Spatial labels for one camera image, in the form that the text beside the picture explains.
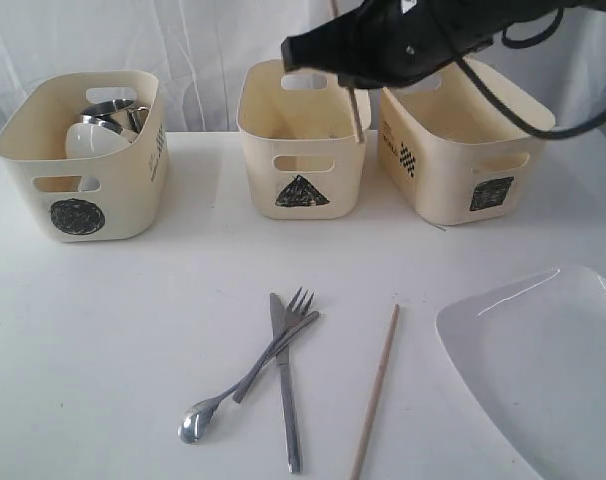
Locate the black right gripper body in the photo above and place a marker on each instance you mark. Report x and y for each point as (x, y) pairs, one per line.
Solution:
(397, 46)

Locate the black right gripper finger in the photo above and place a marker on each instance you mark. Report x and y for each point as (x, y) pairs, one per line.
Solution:
(332, 48)

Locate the wooden chopstick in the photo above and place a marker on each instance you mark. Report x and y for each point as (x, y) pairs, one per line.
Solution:
(355, 115)
(370, 415)

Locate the cream bin with triangle mark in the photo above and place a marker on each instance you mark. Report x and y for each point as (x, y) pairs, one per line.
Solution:
(303, 161)

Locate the steel mug with wire handle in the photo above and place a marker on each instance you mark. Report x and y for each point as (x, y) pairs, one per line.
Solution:
(138, 115)

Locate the steel mug with solid handle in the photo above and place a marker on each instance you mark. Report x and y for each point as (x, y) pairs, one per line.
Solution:
(115, 111)

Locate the steel fork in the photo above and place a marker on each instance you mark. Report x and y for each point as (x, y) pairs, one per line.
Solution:
(293, 315)

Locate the cream bin with square mark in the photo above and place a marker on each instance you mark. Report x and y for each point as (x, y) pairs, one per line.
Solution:
(453, 156)

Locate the white curtain backdrop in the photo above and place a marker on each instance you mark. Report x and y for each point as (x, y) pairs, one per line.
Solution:
(201, 50)

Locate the cream bin with circle mark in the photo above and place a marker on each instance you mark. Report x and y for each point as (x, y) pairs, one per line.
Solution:
(108, 197)

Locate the white ceramic cup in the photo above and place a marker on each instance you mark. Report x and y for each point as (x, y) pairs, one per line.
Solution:
(89, 140)

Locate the steel table knife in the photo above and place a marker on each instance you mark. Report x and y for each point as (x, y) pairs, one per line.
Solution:
(277, 312)

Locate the white square plate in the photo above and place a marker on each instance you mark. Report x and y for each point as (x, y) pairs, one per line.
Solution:
(532, 353)

